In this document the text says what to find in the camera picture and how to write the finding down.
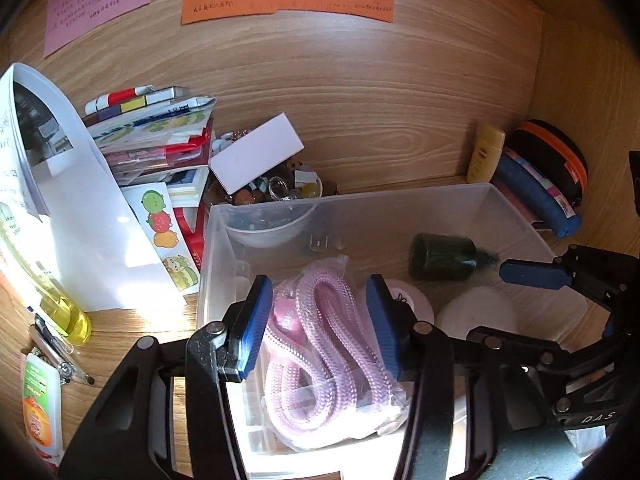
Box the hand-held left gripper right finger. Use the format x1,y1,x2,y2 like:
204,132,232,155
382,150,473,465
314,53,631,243
365,275,581,480

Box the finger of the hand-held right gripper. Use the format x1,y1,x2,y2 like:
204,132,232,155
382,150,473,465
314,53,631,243
499,245,640,321
467,326,581,376

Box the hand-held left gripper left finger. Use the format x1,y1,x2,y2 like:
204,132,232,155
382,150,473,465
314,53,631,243
57,275,276,480

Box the pink rope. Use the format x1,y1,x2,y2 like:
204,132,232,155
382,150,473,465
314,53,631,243
262,255,416,448

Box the dark green bottle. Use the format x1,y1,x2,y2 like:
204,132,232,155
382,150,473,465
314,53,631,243
409,232,501,282

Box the clear plastic bin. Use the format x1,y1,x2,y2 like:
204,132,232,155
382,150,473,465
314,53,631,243
196,182,588,480

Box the round white and pink container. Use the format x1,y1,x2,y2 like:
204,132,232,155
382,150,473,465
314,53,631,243
357,280,436,326

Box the white round lid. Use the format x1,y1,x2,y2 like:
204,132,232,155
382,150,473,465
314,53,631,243
435,285,518,341

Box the pink book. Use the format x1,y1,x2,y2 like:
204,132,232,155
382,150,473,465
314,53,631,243
495,180,556,233

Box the blue folding umbrella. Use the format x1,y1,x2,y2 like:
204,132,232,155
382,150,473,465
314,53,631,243
492,147,583,240

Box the white bowl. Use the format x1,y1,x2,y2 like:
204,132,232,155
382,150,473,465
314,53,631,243
210,187,321,250

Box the red box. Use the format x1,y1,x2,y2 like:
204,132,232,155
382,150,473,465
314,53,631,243
175,205,208,273

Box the black pouch with orange zipper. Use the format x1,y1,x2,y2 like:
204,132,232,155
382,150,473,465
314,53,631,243
505,119,589,206

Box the small yellow bottle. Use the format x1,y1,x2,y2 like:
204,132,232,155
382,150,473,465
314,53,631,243
466,122,507,184

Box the pile of beads and trinkets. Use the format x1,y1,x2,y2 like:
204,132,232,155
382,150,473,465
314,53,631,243
207,130,323,206

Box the cartoon sticker sheet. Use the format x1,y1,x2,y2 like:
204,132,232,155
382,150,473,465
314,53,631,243
122,182,201,293

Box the blue and white booklet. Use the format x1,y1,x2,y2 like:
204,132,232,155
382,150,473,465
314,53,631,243
160,166,211,208

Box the white cardboard box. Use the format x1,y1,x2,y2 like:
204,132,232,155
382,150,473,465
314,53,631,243
209,112,305,195

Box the yellow liquid bottle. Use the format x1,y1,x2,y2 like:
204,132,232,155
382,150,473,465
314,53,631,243
30,260,93,347

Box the white printed paper sheets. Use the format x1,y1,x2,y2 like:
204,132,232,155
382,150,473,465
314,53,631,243
0,62,187,311

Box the red and white packet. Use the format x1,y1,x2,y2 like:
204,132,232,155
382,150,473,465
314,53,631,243
107,127,216,176

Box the black pen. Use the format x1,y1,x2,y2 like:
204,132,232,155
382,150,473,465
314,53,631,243
27,312,96,386

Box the white packet with green print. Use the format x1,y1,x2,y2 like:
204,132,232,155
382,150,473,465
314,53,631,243
92,96,218,148

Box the green and orange packet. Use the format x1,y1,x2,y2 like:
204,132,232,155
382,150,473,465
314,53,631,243
20,352,65,466

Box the blue box with yellow patch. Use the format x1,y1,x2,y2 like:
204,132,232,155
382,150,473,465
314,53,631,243
82,96,176,127

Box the red and white tube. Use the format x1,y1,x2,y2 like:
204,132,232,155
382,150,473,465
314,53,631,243
84,86,191,115

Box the pink paper note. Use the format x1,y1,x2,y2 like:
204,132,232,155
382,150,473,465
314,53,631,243
44,0,155,58

